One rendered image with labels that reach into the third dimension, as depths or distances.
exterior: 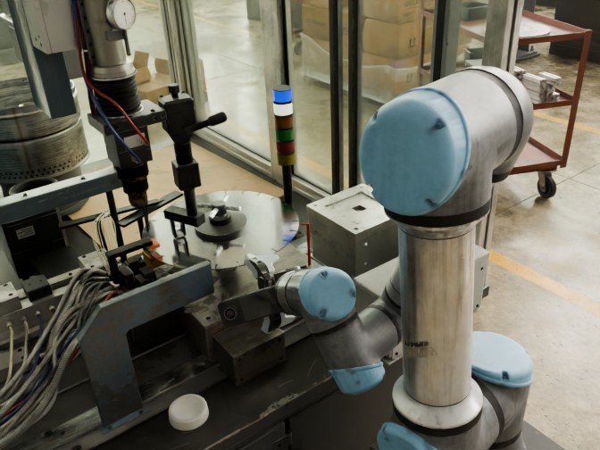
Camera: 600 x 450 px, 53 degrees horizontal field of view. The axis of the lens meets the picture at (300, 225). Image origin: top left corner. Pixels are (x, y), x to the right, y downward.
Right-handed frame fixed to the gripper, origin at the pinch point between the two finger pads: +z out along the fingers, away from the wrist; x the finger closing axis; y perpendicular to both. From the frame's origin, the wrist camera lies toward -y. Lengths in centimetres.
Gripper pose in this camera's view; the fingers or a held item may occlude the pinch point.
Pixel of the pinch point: (252, 295)
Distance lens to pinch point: 117.9
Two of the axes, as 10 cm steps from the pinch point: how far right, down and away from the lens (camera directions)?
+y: 9.0, -2.3, 3.6
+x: -2.5, -9.7, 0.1
